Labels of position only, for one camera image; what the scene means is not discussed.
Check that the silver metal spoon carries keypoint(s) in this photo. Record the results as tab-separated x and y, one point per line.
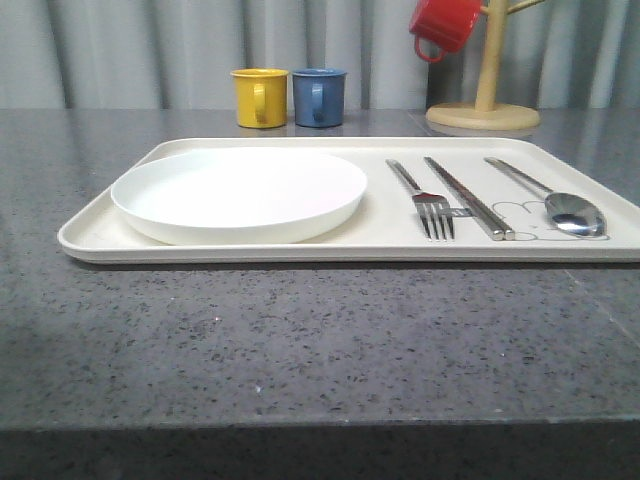
569	213

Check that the white round plate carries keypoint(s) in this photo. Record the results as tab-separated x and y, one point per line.
239	195

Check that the yellow mug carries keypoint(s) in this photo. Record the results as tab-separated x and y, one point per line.
261	97

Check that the wooden mug tree stand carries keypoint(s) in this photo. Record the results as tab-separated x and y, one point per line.
486	113

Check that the silver metal chopstick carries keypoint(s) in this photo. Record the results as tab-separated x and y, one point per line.
462	197
477	202

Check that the red mug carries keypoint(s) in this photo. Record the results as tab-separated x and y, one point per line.
445	23

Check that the silver metal fork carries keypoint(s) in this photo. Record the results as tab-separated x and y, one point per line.
433	210

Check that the blue mug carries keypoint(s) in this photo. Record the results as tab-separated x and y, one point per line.
319	95

